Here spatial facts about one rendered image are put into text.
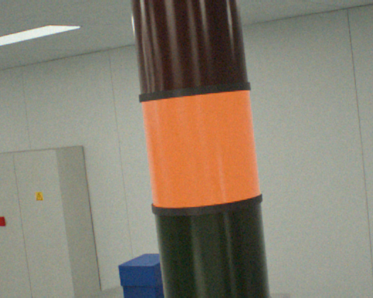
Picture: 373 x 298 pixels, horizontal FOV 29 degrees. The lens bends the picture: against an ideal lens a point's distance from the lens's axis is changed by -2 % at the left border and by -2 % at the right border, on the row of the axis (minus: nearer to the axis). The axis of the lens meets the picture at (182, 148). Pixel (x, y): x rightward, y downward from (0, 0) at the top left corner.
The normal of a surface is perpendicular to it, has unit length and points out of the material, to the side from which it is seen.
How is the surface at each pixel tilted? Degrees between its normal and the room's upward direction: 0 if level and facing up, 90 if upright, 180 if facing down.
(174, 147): 90
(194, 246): 90
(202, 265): 90
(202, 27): 90
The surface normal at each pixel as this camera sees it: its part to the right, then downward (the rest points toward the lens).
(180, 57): -0.19, 0.07
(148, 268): -0.44, 0.10
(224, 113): 0.42, 0.00
